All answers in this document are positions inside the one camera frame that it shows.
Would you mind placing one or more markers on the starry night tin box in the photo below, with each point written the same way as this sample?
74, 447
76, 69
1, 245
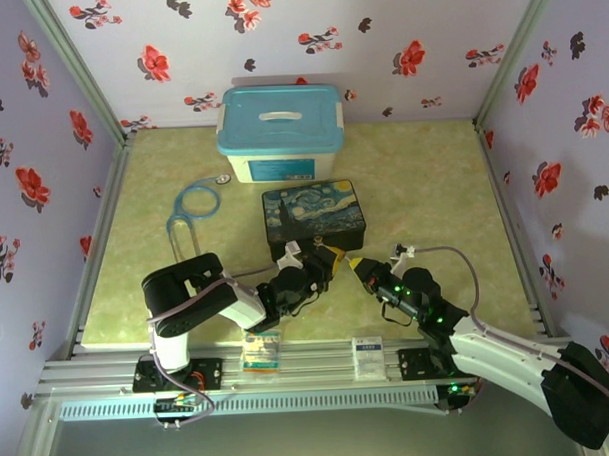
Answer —
311, 213

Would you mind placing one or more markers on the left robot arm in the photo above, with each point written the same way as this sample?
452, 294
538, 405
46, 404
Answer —
187, 297

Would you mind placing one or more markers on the clear plastic packet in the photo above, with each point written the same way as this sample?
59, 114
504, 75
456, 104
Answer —
261, 354

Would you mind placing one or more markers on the small white card box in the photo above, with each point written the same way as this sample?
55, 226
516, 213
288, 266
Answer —
368, 358

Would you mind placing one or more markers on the blue stethoscope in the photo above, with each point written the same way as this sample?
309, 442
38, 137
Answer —
203, 189

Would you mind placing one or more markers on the blue lidded storage box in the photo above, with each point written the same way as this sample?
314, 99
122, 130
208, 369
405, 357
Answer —
281, 129

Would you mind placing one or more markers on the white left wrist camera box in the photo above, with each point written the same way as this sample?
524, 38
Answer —
289, 256

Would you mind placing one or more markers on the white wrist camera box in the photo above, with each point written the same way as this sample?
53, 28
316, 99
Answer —
289, 256
404, 251

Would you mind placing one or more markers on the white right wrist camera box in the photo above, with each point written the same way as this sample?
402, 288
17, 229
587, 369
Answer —
404, 251

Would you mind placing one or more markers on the aluminium frame rail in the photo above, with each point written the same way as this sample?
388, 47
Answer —
314, 363

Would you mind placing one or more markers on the aluminium frame post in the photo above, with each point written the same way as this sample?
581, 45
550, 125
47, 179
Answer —
516, 55
79, 71

